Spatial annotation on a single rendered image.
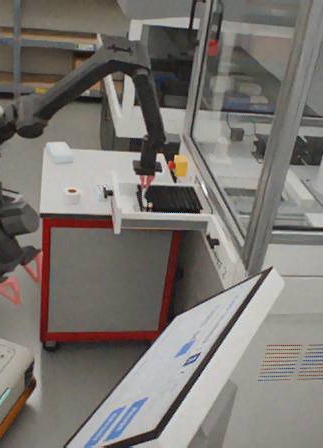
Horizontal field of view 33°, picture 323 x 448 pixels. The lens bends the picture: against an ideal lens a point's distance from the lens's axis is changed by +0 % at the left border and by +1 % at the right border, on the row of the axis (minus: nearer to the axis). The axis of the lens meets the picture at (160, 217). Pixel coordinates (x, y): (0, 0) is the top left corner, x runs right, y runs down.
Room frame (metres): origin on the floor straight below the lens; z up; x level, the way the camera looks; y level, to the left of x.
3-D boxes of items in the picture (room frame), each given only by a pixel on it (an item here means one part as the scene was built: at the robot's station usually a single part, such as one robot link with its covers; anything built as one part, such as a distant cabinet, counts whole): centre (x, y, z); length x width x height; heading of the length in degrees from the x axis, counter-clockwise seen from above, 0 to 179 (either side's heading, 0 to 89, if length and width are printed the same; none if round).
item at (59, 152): (2.34, 0.51, 0.78); 0.15 x 0.10 x 0.04; 27
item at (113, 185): (1.78, 0.17, 0.87); 0.29 x 0.02 x 0.11; 13
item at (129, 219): (1.82, -0.03, 0.86); 0.40 x 0.26 x 0.06; 103
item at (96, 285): (2.18, 0.25, 0.38); 0.62 x 0.58 x 0.76; 13
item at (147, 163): (1.76, 0.07, 1.06); 0.10 x 0.07 x 0.07; 101
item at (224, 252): (1.54, -0.21, 0.87); 0.29 x 0.02 x 0.11; 13
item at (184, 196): (1.82, -0.02, 0.87); 0.22 x 0.18 x 0.06; 103
